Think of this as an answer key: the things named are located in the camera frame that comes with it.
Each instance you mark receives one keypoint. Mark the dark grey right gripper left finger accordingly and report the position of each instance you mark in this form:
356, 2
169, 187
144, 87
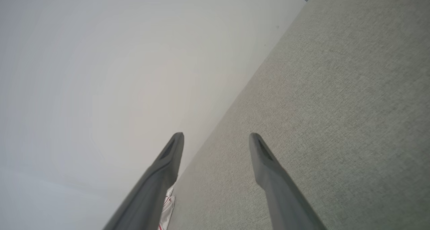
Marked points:
158, 189

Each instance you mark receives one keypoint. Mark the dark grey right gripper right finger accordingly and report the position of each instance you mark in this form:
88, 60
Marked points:
282, 196

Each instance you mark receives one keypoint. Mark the red and white basketball jersey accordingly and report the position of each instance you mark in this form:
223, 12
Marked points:
167, 206

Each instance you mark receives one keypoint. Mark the grey fabric sofa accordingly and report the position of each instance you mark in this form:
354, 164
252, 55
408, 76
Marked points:
319, 105

